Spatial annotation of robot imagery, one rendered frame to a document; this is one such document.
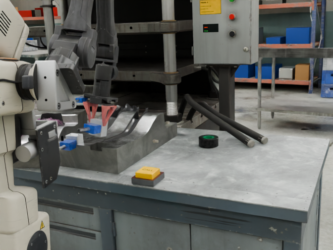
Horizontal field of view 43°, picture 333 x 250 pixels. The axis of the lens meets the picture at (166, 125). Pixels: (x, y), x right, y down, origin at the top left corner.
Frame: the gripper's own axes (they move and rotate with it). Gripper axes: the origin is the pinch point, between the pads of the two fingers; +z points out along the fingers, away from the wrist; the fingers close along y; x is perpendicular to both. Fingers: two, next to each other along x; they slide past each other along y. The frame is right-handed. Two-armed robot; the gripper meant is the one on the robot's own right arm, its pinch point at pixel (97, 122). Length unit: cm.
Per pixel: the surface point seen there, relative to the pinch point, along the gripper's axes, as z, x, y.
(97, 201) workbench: 27.8, -1.1, -2.9
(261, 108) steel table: 12, -364, 17
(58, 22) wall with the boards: -89, -740, 626
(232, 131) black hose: 0, -47, -35
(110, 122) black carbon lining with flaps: 3.8, -25.5, 10.5
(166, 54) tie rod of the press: -27, -69, 9
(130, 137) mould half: 5.7, -14.6, -5.5
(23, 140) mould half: 14.4, -6.0, 37.1
